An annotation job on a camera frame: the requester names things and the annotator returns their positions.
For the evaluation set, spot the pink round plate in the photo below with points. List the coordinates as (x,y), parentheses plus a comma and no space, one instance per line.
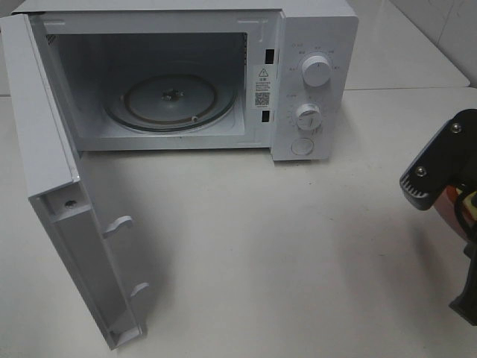
(445,207)

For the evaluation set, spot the white timer knob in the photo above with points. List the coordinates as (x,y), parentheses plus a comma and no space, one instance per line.
(308,117)

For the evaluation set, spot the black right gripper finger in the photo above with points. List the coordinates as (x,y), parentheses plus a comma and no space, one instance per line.
(465,304)

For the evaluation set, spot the white microwave oven body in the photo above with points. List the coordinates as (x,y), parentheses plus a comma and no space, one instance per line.
(105,44)

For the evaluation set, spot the sandwich with lettuce and cheese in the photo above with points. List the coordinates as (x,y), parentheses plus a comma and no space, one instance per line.
(469,204)

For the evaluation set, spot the upper white power knob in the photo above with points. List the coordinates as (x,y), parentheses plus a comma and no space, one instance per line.
(316,70)

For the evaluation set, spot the glass microwave turntable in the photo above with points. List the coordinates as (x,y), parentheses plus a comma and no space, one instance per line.
(169,103)

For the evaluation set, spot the white microwave door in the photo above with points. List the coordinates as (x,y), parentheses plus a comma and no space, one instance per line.
(55,179)

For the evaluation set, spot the white warning label sticker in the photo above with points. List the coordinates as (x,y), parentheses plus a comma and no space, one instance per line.
(262,85)

